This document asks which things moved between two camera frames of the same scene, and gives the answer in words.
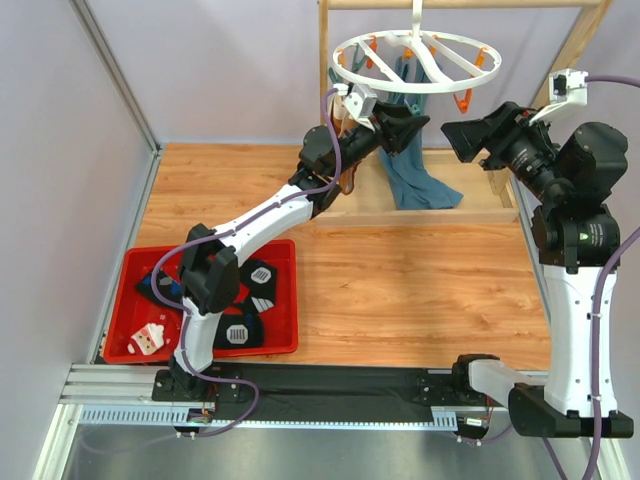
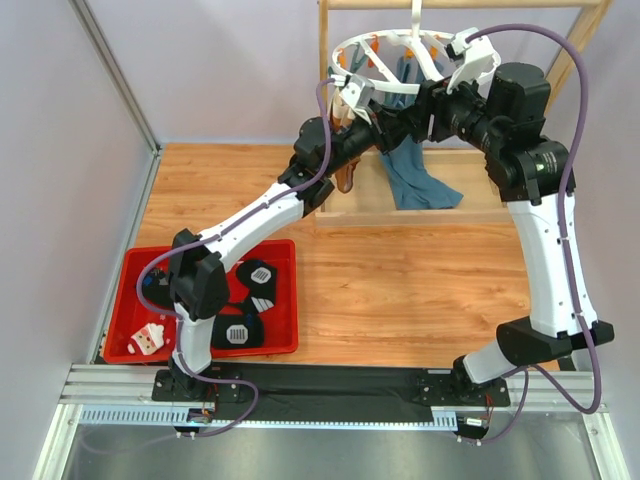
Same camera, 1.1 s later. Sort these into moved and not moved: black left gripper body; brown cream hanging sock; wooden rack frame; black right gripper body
Moved: black right gripper body
Not moved: brown cream hanging sock; wooden rack frame; black left gripper body
